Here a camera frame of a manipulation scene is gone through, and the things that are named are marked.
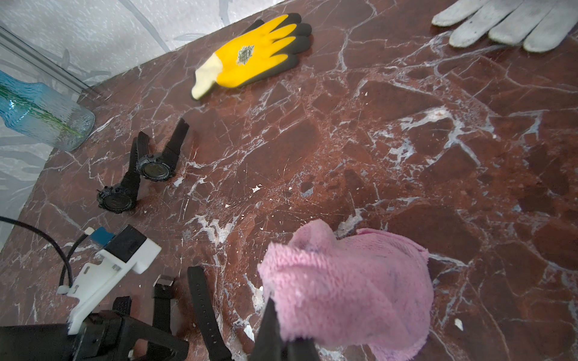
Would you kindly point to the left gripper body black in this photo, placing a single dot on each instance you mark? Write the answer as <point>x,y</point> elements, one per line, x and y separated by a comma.
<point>100,337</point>

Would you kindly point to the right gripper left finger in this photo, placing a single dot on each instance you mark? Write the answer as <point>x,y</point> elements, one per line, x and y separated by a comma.
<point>268,345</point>

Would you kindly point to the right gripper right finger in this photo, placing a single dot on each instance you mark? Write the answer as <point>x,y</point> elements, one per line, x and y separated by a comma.
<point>302,349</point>

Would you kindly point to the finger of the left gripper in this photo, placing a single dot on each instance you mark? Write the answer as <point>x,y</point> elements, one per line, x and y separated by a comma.
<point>133,330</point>

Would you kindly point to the black watch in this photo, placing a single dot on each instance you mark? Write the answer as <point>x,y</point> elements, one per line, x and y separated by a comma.
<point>162,295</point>
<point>123,196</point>
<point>160,166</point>
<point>205,315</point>

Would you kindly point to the pink fluffy cloth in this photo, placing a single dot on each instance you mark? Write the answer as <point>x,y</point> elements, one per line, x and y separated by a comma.
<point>373,289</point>

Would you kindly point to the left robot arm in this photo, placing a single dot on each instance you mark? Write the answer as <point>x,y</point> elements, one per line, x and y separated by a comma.
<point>37,342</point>

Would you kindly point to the blue glass vase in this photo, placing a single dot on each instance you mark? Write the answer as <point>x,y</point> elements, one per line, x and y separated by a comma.
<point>41,113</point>

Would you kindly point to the yellow black work glove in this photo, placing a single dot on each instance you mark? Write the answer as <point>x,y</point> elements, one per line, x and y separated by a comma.
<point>265,49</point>

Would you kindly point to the white knit glove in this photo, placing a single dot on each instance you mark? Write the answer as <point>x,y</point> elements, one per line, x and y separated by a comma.
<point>539,26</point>

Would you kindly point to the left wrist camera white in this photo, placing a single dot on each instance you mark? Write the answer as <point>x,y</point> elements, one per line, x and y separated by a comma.
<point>128,250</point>

